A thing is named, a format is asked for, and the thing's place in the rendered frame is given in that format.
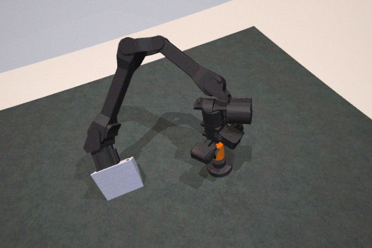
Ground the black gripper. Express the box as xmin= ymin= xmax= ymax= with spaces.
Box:
xmin=190 ymin=117 xmax=235 ymax=164

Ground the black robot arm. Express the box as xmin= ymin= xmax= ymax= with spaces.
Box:
xmin=84 ymin=35 xmax=252 ymax=172

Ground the orange knob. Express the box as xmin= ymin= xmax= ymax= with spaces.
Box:
xmin=215 ymin=142 xmax=224 ymax=160

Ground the dark grey round pedestal with silver shaft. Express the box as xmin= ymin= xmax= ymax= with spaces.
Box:
xmin=206 ymin=154 xmax=232 ymax=177

